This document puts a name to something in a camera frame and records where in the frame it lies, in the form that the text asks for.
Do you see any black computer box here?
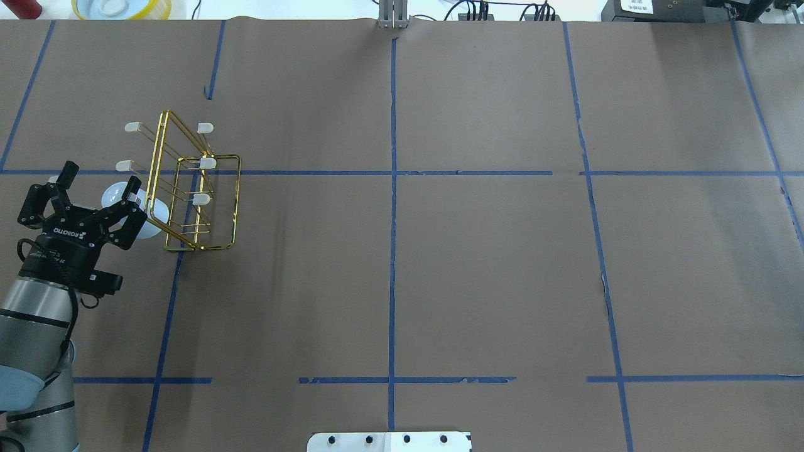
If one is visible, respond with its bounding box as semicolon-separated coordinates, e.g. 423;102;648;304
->
600;1;733;23

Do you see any light blue plastic cup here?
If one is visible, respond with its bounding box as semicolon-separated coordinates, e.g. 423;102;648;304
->
100;181;170;240

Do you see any aluminium frame post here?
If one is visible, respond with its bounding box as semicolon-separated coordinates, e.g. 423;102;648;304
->
376;0;410;30

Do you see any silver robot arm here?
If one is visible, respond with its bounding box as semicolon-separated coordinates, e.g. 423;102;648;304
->
1;161;148;451

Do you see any red cylinder bottle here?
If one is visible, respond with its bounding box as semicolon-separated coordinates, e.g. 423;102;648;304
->
2;0;43;19

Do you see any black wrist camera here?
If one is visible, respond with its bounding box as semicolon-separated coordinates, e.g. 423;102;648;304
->
78;270;123;299

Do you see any yellow bowl with blue plate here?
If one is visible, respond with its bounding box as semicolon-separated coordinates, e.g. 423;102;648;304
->
70;0;173;21

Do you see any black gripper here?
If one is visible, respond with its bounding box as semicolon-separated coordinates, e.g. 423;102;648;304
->
17;161;148;291

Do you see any gold wire cup holder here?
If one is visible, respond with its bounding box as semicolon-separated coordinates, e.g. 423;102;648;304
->
115;109;243;252

